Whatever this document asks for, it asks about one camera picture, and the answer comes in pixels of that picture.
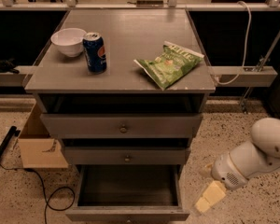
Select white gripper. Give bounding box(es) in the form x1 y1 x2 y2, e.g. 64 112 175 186
194 152 248 213

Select grey bottom drawer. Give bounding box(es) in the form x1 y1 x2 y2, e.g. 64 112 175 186
65 165 189 224

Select grey drawer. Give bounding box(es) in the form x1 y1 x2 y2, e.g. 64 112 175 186
65 165 189 224
63 147 190 165
40 114 202 139

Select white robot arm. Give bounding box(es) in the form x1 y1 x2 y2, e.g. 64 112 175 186
192 118 280 215

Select grey middle drawer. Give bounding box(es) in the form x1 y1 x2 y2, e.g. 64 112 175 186
63 147 190 165

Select grey wooden drawer cabinet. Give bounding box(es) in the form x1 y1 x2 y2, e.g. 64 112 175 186
23 8 217 173

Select grey top drawer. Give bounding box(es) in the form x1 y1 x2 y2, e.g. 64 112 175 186
40 114 202 139

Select green chip bag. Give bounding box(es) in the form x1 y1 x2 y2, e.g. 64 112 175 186
134 41 204 91

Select cardboard box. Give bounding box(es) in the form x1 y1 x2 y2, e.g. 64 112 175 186
18 105 68 169

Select blue pepsi soda can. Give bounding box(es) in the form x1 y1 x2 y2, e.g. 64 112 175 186
82 32 106 74

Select white ceramic bowl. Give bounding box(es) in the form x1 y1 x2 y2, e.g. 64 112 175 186
50 28 86 57

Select black bar on floor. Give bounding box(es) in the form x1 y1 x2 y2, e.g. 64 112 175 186
0 126 19 159

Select white hanging cable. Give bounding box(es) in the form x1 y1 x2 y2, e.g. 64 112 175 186
213 0 253 86

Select black floor cable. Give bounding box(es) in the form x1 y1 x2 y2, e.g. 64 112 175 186
0 161 77 224

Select black object on rail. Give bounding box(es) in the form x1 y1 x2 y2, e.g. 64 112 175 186
0 59 20 74

